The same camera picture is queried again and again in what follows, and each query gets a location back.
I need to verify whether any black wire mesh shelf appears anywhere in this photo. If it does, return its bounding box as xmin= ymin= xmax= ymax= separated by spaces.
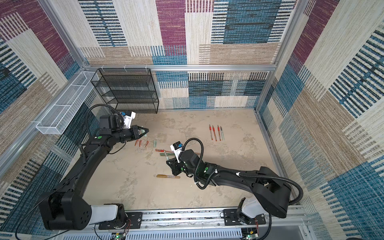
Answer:
xmin=91 ymin=68 xmax=159 ymax=114

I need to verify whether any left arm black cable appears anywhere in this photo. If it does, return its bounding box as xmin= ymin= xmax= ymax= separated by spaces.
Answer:
xmin=85 ymin=103 xmax=127 ymax=155

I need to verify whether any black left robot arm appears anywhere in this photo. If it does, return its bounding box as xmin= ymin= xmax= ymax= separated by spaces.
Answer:
xmin=38 ymin=115 xmax=149 ymax=230

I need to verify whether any red pen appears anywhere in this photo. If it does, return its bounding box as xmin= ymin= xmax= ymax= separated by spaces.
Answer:
xmin=217 ymin=125 xmax=222 ymax=141
xmin=155 ymin=149 xmax=173 ymax=153
xmin=212 ymin=126 xmax=217 ymax=142
xmin=209 ymin=125 xmax=213 ymax=141

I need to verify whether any aluminium front rail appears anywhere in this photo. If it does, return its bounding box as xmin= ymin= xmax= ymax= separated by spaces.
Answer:
xmin=56 ymin=205 xmax=316 ymax=240

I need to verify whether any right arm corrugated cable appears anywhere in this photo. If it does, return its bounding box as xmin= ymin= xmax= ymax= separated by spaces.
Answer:
xmin=181 ymin=137 xmax=304 ymax=240

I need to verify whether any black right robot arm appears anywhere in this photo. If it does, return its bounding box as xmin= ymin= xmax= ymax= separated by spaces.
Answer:
xmin=166 ymin=150 xmax=292 ymax=218

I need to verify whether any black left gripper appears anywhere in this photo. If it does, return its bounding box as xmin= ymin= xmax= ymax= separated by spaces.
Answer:
xmin=113 ymin=125 xmax=149 ymax=144

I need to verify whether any gold marker bottom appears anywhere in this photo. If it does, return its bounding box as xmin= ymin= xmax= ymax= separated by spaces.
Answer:
xmin=156 ymin=175 xmax=181 ymax=179

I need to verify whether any white wire mesh basket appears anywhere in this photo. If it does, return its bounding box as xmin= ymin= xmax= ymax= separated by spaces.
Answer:
xmin=36 ymin=71 xmax=95 ymax=135

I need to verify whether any light green pen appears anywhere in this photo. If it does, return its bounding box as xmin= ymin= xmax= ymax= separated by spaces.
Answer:
xmin=218 ymin=126 xmax=225 ymax=141

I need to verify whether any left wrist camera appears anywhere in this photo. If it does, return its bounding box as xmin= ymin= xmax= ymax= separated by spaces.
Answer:
xmin=121 ymin=111 xmax=136 ymax=129

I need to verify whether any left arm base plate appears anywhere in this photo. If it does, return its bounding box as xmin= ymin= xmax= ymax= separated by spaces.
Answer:
xmin=98 ymin=212 xmax=143 ymax=232

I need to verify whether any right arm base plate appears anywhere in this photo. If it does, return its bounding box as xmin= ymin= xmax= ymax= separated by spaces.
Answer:
xmin=220 ymin=209 xmax=267 ymax=226

